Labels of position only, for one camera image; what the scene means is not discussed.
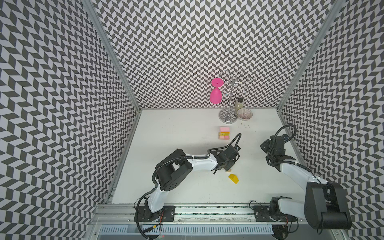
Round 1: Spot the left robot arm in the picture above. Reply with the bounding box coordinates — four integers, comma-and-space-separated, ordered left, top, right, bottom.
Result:
134, 133, 242, 223

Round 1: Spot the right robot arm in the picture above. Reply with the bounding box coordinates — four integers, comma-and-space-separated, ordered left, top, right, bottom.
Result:
260, 124, 353, 231

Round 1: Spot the yellow wedge block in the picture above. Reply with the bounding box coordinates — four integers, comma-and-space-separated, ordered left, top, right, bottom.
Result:
229, 174, 239, 184

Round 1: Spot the chrome glass holder stand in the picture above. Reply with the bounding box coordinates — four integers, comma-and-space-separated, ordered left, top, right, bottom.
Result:
219, 68, 253, 124

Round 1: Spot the pink striped bowl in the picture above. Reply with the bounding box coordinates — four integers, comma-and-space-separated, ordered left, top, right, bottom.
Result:
237, 108, 253, 121

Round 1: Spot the spice jar black lid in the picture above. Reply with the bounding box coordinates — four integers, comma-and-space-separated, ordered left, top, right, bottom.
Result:
235, 97, 244, 113

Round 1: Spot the pink plastic wine glass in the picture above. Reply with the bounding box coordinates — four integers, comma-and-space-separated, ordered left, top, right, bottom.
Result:
210, 78, 224, 105

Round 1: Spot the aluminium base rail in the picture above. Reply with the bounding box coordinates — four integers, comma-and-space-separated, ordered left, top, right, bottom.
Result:
86, 203, 343, 240

